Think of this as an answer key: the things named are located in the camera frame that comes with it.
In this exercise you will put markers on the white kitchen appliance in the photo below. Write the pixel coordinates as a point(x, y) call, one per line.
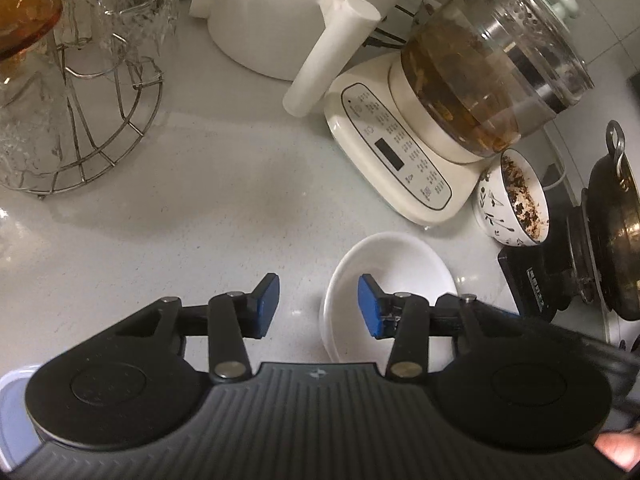
point(260, 10)

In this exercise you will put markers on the dark metal wok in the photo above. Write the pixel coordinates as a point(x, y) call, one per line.
point(615, 220)

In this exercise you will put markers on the floral print bowl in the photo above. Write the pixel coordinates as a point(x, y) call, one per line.
point(492, 210)

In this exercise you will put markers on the amber glass pitcher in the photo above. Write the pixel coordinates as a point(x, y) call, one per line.
point(25, 10)

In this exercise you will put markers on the glass tea kettle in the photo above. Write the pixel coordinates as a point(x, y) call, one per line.
point(475, 60)

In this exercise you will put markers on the cream tea maker base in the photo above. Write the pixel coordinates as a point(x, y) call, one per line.
point(360, 125)

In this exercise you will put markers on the small white dish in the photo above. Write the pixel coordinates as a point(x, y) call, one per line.
point(395, 260)

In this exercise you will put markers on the person's right hand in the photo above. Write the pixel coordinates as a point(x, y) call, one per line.
point(625, 450)

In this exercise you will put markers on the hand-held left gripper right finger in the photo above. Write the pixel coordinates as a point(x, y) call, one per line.
point(370, 310)

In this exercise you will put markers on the translucent plastic bowl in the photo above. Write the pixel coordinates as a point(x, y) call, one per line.
point(10, 410)

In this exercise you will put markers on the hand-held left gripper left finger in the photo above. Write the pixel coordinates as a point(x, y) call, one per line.
point(265, 305)

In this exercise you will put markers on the set of clear glass cups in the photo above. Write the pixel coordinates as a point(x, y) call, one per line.
point(125, 5)

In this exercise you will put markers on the black portable stove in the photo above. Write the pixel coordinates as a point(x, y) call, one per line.
point(530, 270)

